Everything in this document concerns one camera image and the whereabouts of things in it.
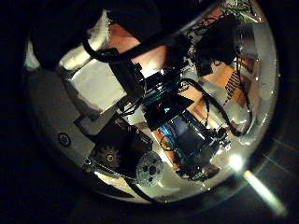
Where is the black cable bundle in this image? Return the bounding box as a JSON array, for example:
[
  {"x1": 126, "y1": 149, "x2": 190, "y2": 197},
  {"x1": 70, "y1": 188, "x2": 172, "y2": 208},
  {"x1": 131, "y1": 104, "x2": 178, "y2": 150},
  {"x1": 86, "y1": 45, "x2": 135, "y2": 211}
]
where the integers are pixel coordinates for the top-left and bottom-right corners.
[{"x1": 81, "y1": 2, "x2": 219, "y2": 64}]

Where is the wooden cabinet with vent slats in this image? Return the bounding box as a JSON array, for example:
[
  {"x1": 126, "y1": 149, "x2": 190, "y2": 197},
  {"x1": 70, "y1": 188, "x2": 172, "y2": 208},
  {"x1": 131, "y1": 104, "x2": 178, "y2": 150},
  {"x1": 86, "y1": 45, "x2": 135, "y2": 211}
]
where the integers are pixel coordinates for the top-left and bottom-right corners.
[{"x1": 214, "y1": 62, "x2": 250, "y2": 108}]

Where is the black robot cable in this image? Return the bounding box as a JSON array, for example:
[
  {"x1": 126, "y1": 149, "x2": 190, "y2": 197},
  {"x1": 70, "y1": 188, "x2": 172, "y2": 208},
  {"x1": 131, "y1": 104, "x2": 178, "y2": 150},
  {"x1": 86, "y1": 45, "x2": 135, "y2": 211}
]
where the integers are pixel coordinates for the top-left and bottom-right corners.
[{"x1": 180, "y1": 77, "x2": 254, "y2": 138}]

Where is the black piece of clothing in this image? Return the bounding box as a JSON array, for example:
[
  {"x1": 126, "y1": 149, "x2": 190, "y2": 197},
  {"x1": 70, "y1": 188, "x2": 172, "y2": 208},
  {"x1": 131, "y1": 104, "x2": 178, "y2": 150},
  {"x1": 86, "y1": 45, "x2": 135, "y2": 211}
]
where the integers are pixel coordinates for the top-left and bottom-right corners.
[{"x1": 30, "y1": 0, "x2": 164, "y2": 70}]

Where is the large green plant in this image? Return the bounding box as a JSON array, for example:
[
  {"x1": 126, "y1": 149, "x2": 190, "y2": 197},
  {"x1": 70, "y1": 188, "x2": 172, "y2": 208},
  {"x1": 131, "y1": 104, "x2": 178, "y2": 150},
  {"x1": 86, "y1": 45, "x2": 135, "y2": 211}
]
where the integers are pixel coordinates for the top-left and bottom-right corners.
[{"x1": 222, "y1": 0, "x2": 262, "y2": 21}]

